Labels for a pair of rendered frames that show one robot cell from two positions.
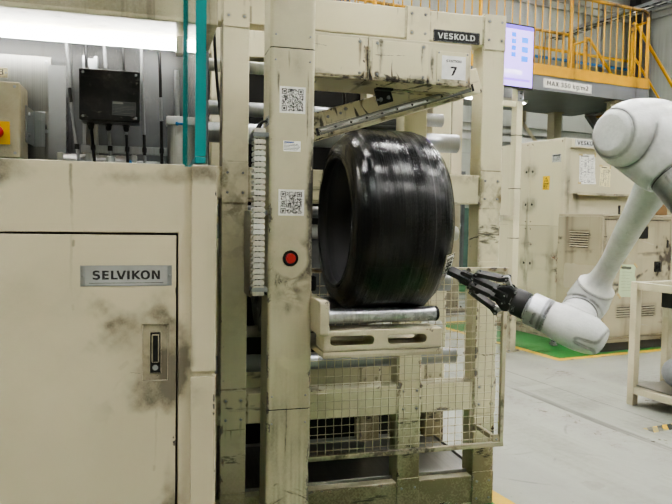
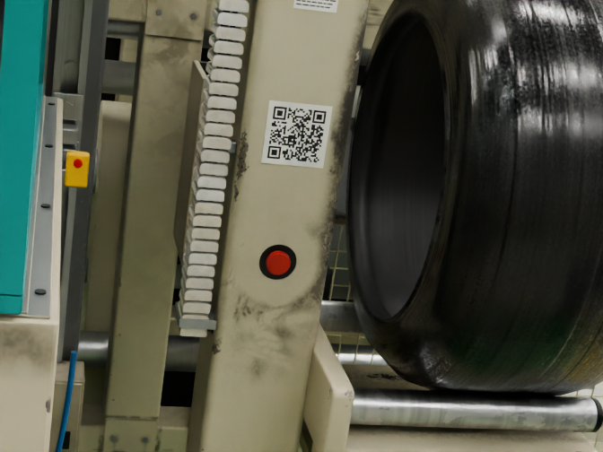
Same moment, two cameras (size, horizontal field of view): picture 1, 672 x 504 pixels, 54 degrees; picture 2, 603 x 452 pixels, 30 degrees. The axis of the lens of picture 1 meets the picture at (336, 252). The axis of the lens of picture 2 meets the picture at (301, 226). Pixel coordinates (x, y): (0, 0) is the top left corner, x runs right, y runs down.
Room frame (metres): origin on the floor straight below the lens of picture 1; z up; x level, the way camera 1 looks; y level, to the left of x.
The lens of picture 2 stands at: (0.62, 0.08, 1.52)
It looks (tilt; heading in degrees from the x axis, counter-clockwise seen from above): 18 degrees down; 1
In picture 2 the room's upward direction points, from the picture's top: 9 degrees clockwise
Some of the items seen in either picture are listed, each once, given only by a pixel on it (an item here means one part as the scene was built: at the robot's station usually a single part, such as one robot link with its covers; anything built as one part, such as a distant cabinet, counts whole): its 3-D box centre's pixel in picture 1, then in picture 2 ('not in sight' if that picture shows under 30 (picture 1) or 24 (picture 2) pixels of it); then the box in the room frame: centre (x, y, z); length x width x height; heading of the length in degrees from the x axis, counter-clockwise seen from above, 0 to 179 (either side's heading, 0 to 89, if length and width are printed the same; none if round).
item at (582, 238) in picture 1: (613, 279); not in sight; (6.34, -2.66, 0.62); 0.91 x 0.58 x 1.25; 115
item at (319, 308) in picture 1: (309, 309); (307, 355); (2.01, 0.08, 0.90); 0.40 x 0.03 x 0.10; 15
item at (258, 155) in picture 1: (259, 212); (217, 144); (1.91, 0.22, 1.19); 0.05 x 0.04 x 0.48; 15
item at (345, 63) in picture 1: (377, 67); not in sight; (2.37, -0.14, 1.71); 0.61 x 0.25 x 0.15; 105
